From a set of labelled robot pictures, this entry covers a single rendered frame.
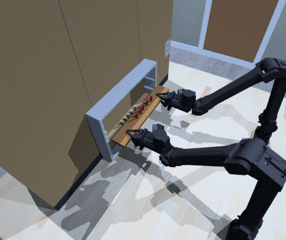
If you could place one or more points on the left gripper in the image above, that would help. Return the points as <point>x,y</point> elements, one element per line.
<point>139,138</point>

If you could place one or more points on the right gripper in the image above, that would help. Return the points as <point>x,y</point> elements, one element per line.
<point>169,100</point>

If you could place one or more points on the light blue rectangular rack frame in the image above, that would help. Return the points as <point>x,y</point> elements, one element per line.
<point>104,106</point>

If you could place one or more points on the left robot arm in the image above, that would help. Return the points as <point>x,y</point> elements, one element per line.
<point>250,156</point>

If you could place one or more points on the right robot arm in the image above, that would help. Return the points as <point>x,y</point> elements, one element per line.
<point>274,69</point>

